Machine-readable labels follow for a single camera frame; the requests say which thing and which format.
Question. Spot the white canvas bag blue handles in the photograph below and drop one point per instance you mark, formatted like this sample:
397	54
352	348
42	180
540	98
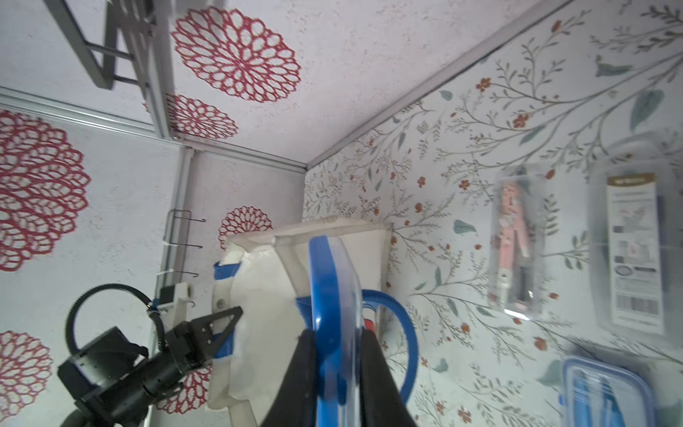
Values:
266	273

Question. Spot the pink compass clear case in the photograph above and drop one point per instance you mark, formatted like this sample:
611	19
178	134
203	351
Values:
516	268

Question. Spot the clear pen case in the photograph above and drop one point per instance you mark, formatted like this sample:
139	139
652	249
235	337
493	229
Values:
634	213

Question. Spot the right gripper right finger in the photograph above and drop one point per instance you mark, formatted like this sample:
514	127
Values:
381	404

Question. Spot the blue-rimmed clear case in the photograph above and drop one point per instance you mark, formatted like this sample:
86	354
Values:
336	298

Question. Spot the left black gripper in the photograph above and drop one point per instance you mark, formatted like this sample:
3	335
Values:
114	381

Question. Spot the black wire wall rack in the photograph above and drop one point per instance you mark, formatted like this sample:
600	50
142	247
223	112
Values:
175	245

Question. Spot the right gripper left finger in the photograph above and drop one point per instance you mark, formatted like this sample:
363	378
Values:
296	402

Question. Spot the clear blue-trim compass case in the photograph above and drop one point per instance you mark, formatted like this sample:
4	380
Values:
595	393

